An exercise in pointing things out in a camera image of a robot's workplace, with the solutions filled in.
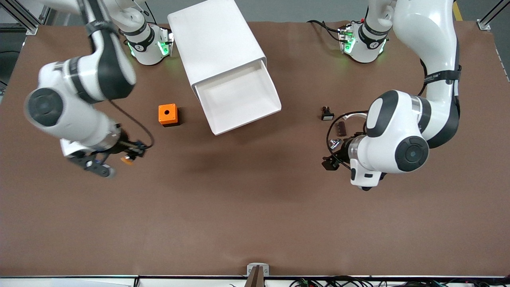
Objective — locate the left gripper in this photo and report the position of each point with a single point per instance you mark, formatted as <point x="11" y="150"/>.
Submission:
<point x="342" y="154"/>

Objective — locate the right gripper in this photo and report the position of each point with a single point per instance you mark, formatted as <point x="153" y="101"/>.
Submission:
<point x="124" y="144"/>

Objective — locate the orange push button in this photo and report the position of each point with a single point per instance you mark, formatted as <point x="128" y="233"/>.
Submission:
<point x="127" y="160"/>

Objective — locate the white plastic drawer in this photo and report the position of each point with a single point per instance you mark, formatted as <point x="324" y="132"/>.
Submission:
<point x="239" y="99"/>

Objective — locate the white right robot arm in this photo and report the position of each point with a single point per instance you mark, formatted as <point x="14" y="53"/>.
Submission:
<point x="79" y="115"/>

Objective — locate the white drawer cabinet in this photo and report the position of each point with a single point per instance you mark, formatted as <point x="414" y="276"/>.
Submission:
<point x="215" y="40"/>

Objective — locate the silver metal pipe fitting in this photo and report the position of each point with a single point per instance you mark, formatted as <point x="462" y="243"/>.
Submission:
<point x="334" y="143"/>

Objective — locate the brown cylinder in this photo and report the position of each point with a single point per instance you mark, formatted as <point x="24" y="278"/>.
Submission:
<point x="341" y="128"/>

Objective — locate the orange box with hole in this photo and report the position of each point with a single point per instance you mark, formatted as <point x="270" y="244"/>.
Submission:
<point x="167" y="113"/>

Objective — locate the white semicircular plastic clamp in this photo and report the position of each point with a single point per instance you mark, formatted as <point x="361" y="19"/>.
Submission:
<point x="356" y="115"/>

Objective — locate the white rectangular push switch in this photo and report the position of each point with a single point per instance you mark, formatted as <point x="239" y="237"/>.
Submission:
<point x="327" y="116"/>

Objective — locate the grey metal edge bracket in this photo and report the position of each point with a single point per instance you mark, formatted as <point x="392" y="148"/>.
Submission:
<point x="252" y="270"/>

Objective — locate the aluminium corner post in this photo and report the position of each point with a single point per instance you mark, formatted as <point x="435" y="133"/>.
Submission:
<point x="484" y="24"/>
<point x="32" y="30"/>

